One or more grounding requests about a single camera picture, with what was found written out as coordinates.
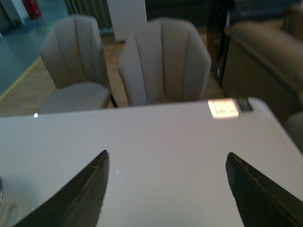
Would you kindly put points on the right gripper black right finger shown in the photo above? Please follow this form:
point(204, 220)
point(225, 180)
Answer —
point(261, 202)

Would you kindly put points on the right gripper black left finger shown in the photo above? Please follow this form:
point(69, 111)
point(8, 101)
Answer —
point(78, 203)

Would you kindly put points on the beige chair at right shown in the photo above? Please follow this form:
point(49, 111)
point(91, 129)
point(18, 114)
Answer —
point(294, 128)

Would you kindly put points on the beige chair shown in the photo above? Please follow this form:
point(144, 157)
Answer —
point(164, 61)
point(294, 128)
point(74, 57)

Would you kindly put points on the black white table label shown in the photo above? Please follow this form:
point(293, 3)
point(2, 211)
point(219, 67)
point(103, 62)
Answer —
point(228, 107)

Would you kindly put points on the tan leather sofa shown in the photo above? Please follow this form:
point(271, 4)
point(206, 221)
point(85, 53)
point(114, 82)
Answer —
point(265, 61)

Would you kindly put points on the beige chair on left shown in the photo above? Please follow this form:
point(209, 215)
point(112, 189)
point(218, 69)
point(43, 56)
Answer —
point(74, 57)

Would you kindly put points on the beige chair in middle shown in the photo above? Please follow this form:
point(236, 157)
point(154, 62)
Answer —
point(164, 61)

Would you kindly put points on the white refrigerator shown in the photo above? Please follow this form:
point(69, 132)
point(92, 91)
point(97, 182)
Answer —
point(126, 16)

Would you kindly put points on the black washing machine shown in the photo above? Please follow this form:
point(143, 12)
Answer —
point(224, 13)

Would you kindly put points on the grey curtain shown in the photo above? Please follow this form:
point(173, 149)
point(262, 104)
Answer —
point(94, 8)

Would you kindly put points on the red fire extinguisher box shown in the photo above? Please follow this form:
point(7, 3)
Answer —
point(32, 8)

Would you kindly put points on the dark kitchen counter cabinet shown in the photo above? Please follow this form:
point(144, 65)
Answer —
point(194, 11)

